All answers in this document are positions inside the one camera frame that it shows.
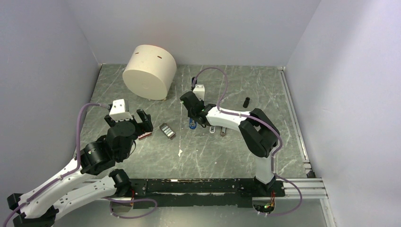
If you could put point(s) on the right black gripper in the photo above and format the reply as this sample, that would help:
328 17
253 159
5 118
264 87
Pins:
189 114

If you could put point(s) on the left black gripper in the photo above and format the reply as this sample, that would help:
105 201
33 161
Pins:
146 126

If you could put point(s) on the blue stapler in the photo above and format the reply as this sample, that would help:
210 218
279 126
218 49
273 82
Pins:
192 123

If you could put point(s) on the red white staple box sleeve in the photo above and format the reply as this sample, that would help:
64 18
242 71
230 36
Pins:
145 135

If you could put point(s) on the staple box tray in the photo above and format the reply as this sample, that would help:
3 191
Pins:
167 130

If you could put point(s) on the light blue small case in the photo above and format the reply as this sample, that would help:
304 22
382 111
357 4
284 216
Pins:
212 129

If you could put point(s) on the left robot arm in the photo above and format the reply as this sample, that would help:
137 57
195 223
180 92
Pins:
59 195

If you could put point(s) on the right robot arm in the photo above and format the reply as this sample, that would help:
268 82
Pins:
258 132

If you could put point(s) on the cream cylindrical container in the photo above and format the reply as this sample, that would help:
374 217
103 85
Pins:
150 72

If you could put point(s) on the small black cylinder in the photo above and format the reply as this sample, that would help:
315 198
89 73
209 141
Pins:
246 102

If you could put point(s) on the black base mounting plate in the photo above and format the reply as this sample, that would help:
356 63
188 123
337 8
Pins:
240 192

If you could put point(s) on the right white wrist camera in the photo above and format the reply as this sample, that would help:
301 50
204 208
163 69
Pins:
199 91

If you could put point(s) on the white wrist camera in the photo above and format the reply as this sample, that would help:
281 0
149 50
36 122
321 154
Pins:
120 110
199 91

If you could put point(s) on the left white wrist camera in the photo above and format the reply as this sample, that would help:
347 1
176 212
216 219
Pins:
120 110

